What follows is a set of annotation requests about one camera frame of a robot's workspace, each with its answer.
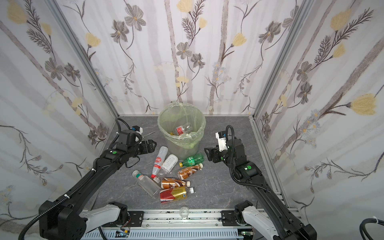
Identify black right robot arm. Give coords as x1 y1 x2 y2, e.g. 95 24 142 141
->
204 125 318 240

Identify white slotted cable duct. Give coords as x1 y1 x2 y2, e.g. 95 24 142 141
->
82 229 245 240

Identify red yellow tea bottle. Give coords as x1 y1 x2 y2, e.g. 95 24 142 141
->
160 187 195 204

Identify aluminium rail base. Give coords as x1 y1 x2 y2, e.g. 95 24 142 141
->
86 209 301 232

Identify green plastic waste bin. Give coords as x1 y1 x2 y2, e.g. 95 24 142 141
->
158 103 206 160

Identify black corrugated cable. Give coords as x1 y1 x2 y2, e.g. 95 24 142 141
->
359 216 384 240

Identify brown coffee bottle upper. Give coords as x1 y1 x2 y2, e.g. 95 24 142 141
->
178 164 204 180

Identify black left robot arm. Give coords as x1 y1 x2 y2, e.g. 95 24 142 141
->
18 118 157 240

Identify green soda bottle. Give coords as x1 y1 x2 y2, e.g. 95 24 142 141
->
179 153 204 168

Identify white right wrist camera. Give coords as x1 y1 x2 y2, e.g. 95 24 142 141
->
215 131 228 152

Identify small red label bottle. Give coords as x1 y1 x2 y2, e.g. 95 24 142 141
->
171 123 193 136

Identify tall white red bottle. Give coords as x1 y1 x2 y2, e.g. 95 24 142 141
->
151 146 169 179

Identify green translucent bin liner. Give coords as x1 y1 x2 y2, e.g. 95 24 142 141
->
157 101 207 150

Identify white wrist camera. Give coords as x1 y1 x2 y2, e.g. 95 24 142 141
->
215 131 228 152
131 126 143 135

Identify small metal scissors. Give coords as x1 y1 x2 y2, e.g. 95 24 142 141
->
142 131 156 139

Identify brown coffee bottle lower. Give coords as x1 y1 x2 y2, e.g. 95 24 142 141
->
161 178 191 189

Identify brown coffee bottle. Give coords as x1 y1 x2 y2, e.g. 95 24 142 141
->
178 164 204 180
161 178 191 189

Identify clear square bottle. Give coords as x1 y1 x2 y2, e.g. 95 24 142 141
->
132 170 161 198

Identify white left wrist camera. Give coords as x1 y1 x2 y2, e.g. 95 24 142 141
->
131 126 143 135

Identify clear glass bulb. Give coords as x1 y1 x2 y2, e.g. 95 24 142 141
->
179 206 190 220

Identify white label lying bottle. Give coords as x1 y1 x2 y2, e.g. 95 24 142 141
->
161 154 179 173

